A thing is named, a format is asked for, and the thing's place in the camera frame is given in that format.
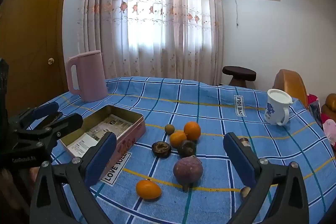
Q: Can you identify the wooden door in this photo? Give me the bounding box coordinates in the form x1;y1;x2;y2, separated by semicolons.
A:
0;0;69;114

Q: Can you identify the wooden chair back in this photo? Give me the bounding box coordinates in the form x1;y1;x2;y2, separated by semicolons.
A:
272;69;308;109

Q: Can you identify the small orange kumquat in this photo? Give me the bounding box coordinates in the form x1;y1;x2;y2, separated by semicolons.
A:
169;131;187;147

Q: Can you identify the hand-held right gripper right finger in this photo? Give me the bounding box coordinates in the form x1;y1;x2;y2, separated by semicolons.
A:
223;132;311;224

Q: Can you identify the pink cloth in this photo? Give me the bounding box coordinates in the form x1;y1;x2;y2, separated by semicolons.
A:
323;119;336;148

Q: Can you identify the dark round passion fruit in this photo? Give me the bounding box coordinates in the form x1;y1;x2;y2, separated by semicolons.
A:
178;139;197;158

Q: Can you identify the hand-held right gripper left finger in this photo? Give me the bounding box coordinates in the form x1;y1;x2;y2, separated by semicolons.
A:
29;132;117;224

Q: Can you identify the white mug with blue print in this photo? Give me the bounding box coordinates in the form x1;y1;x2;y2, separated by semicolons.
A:
263;89;293;126

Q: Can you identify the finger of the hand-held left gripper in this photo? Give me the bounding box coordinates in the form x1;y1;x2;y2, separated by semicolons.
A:
16;102;63;128
26;113;84;141

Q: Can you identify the pink tin box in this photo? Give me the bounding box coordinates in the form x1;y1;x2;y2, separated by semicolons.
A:
60;105;146;170

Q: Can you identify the brown wooden armchair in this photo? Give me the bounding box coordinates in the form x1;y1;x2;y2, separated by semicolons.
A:
321;93;336;122

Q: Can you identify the round orange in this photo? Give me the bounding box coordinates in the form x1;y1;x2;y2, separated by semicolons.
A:
183;121;201;141

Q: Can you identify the pink electric kettle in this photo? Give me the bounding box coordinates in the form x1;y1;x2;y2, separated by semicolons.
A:
65;50;108;102

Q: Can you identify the sheer floral curtain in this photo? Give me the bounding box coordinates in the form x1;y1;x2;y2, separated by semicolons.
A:
77;0;225;86

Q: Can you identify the dark wrinkled passion fruit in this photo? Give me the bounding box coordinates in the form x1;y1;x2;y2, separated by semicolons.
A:
152;141;172;159

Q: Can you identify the oval orange kumquat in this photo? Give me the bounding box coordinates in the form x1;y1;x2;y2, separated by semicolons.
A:
136;179;162;200

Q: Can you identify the blue checked tablecloth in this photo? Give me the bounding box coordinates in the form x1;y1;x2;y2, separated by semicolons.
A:
47;76;335;224

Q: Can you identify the dark round stool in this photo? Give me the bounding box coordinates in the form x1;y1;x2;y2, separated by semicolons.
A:
222;66;257;88

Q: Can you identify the large purple passion fruit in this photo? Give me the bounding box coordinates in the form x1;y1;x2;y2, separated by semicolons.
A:
173;155;203;192

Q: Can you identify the red cloth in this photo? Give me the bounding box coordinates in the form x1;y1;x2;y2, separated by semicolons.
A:
307;94;319;109

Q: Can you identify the person's left hand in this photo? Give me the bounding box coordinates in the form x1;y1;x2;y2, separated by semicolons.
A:
28;167;40;185

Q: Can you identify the printed paper leaflet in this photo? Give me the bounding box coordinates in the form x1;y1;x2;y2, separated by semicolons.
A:
67;114;134;157

